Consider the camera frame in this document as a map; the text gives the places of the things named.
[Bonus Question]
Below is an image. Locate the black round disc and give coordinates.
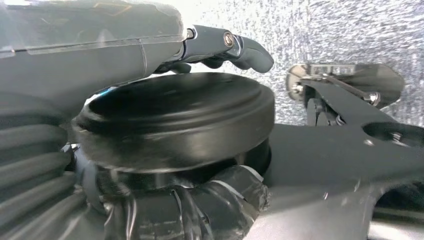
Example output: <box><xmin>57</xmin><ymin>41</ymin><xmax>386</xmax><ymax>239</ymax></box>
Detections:
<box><xmin>72</xmin><ymin>72</ymin><xmax>276</xmax><ymax>174</ymax></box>

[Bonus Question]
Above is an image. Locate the black robot leg frame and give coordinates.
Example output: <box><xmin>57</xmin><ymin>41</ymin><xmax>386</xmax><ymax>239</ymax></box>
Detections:
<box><xmin>263</xmin><ymin>77</ymin><xmax>424</xmax><ymax>213</ymax></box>

